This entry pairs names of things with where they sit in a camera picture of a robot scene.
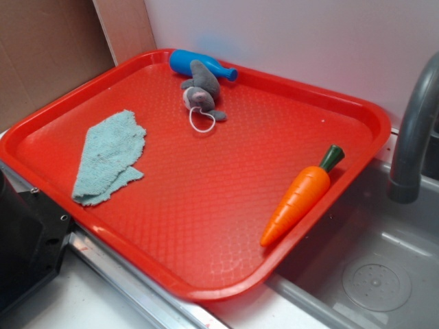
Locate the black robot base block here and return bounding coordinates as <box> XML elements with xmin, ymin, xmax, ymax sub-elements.
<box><xmin>1</xmin><ymin>173</ymin><xmax>73</xmax><ymax>316</ymax></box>

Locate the gray plush animal toy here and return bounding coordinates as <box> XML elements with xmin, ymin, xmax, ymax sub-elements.
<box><xmin>180</xmin><ymin>60</ymin><xmax>228</xmax><ymax>134</ymax></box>

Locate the red plastic tray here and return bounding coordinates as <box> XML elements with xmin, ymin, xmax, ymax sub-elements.
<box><xmin>1</xmin><ymin>49</ymin><xmax>391</xmax><ymax>301</ymax></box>

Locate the orange plastic toy carrot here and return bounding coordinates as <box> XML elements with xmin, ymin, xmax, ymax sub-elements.
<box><xmin>259</xmin><ymin>145</ymin><xmax>345</xmax><ymax>247</ymax></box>

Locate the light teal knitted cloth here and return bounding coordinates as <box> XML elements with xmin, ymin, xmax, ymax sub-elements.
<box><xmin>71</xmin><ymin>110</ymin><xmax>147</xmax><ymax>206</ymax></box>

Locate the blue plastic toy bottle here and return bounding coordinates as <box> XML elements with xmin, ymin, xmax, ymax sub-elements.
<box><xmin>169</xmin><ymin>49</ymin><xmax>238</xmax><ymax>82</ymax></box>

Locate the gray plastic toy sink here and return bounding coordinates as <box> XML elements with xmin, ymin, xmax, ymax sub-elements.
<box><xmin>267</xmin><ymin>150</ymin><xmax>439</xmax><ymax>329</ymax></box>

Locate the gray toy sink faucet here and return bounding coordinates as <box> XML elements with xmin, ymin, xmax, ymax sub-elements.
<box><xmin>387</xmin><ymin>53</ymin><xmax>438</xmax><ymax>204</ymax></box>

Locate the brown cardboard panel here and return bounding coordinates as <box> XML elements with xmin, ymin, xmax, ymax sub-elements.
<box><xmin>1</xmin><ymin>1</ymin><xmax>114</xmax><ymax>131</ymax></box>

